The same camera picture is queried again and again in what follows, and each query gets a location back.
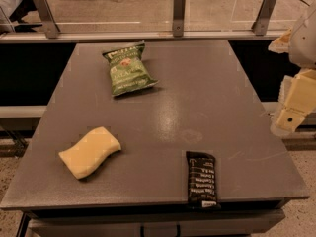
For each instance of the metal bracket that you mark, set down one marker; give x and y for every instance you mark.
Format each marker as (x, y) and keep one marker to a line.
(260, 26)
(50, 27)
(179, 7)

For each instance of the left metal bracket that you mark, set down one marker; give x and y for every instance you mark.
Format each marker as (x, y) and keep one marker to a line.
(50, 27)

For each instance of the yellow sponge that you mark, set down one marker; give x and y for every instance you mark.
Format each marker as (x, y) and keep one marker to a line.
(84, 157)

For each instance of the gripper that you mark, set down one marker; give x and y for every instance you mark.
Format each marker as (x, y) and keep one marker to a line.
(304, 39)

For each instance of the grey table base cabinet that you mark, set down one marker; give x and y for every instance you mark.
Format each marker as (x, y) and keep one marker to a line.
(230, 220)

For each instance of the green chip bag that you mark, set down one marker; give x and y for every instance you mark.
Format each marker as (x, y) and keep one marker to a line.
(127, 71)

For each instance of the right metal bracket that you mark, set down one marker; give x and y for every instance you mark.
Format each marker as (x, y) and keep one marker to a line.
(260, 26)

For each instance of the middle metal bracket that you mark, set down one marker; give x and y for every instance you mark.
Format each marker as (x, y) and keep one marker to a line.
(179, 7)

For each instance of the black snack bar wrapper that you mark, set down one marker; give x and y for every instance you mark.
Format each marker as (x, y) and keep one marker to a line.
(202, 192)

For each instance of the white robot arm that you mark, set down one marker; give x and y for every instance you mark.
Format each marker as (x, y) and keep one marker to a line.
(299, 42)

